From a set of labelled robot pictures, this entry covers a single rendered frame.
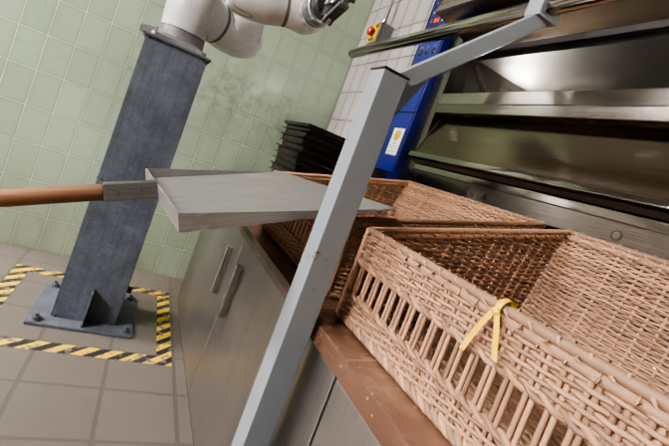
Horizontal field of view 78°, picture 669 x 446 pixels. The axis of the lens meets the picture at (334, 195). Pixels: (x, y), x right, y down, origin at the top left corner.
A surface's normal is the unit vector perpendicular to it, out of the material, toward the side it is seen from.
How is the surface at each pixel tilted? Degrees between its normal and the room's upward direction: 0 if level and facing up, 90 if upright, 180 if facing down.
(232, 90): 90
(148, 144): 90
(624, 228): 90
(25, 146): 90
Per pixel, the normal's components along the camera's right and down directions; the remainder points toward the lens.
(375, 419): -0.85, -0.29
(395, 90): 0.39, 0.20
